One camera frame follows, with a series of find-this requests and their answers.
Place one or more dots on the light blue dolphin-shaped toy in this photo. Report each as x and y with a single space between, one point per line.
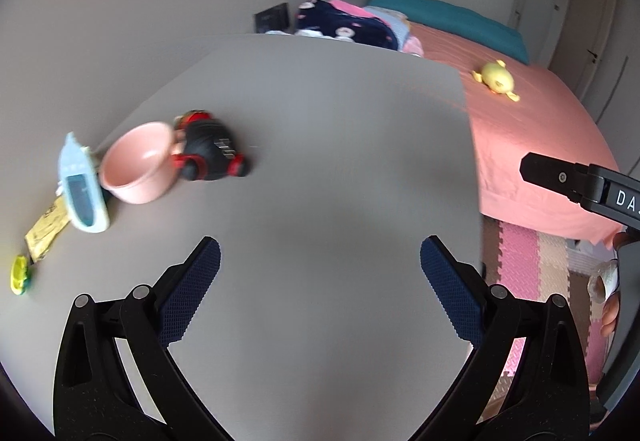
82 191

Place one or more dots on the bed with pink sheet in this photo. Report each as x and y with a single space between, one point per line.
530 131

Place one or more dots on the navy patterned clothing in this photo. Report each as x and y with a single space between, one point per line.
345 28

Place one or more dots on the light blue cloth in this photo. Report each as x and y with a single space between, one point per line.
395 23

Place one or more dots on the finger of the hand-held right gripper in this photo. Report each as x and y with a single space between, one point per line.
550 173

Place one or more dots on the person's right hand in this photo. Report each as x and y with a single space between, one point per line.
611 316

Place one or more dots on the yellow flat pouch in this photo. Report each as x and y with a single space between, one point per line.
47 231

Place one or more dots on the pink plastic bowl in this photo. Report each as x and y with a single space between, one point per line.
135 171

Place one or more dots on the black box on table edge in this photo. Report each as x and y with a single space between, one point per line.
272 17

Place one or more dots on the teal pillow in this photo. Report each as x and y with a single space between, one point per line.
450 18

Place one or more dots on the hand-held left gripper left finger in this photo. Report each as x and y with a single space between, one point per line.
192 281

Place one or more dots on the yellow and blue plastic toy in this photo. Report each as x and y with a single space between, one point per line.
20 273

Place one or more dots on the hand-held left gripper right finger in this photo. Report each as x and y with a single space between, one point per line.
450 281

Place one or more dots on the pink and beige foam mat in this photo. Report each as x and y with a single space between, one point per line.
540 266

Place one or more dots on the black and red toy figure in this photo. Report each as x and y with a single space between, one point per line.
210 151

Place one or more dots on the yellow plush toy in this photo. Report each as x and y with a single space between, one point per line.
495 77

